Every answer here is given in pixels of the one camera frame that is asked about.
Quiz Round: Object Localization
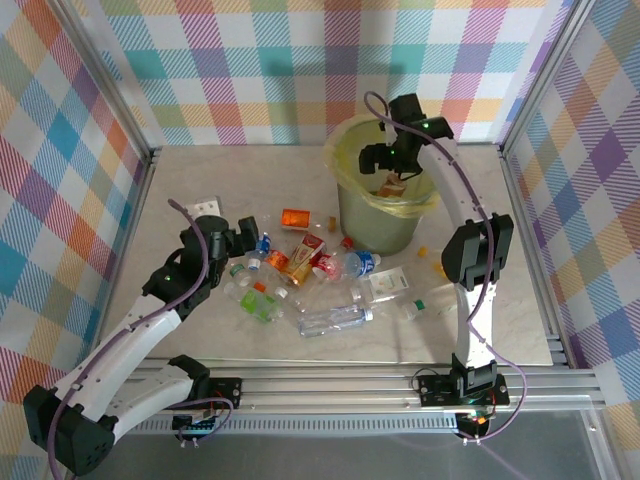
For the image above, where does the small bottle with blue label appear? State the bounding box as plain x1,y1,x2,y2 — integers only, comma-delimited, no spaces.
247,232,275,272

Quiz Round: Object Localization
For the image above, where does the clear bottle with orange label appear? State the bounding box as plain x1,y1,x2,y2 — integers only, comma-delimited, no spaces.
253,244,294,293

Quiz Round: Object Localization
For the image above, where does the bottle with blue white label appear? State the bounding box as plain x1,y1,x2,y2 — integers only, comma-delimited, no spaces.
343,249,383,279

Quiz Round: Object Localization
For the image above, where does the clear bottle with red label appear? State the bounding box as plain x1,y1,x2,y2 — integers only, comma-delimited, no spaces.
309,237,355,285

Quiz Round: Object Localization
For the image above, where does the yellow plastic bin bag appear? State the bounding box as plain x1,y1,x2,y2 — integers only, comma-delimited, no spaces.
323,113,442,219

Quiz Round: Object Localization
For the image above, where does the translucent green waste bin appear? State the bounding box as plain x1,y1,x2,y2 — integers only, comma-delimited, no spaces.
324,113,442,255

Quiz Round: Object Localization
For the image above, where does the white block with holes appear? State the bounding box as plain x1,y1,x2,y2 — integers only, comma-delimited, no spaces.
183,196,222,218

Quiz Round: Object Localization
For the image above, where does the crushed clear plastic bottle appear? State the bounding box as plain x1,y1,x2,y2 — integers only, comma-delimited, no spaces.
223,263,252,307

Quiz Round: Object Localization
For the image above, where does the clear bottle with yellow cap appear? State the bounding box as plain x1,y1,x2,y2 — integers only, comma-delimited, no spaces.
418,245,450,279

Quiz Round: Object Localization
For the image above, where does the clear bottle with green label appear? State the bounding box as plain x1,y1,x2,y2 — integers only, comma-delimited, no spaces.
238,291,286,325

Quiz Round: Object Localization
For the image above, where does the clear bottle with white cap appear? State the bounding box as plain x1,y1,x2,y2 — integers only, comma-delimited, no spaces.
274,286,307,316

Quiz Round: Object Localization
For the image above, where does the orange plastic box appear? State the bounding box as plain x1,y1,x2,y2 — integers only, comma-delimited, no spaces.
279,208,312,234

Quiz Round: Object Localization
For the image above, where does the red and yellow drink carton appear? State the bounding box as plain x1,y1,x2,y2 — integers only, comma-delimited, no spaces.
286,233,327,288

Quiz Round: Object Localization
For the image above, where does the clear bottle with white label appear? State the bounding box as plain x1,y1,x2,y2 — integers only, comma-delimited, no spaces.
351,266,412,305

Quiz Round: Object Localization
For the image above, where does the clear bottle with green cap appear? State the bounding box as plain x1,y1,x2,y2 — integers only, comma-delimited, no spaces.
401,298,459,322

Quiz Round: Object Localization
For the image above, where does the long clear water bottle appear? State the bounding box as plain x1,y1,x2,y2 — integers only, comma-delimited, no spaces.
297,305,376,339

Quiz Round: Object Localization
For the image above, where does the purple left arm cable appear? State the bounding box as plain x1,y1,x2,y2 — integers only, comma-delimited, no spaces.
47,198,211,480

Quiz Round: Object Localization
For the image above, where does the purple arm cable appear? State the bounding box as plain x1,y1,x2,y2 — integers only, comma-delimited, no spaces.
363,91,529,444
47,198,211,480

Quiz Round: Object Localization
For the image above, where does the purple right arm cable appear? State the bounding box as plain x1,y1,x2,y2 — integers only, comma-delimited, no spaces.
363,91,529,444

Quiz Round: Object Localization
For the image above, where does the aluminium side rail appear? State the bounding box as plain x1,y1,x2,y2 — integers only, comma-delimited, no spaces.
498,147,579,369
74,147,162,371

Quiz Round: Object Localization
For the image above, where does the aluminium frame post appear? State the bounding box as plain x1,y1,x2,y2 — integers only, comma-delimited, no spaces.
47,0,162,166
498,0,599,159

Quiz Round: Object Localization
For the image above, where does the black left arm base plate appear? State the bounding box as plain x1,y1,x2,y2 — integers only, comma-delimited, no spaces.
207,377,245,410

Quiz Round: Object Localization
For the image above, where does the wide aluminium base rail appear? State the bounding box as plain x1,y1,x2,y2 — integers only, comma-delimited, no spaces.
132,359,604,419

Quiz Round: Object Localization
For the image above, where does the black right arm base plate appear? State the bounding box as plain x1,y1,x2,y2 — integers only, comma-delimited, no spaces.
416,370,511,409

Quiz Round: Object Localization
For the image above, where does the perforated grey cable duct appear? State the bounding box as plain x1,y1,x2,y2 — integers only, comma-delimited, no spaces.
122,417,464,435

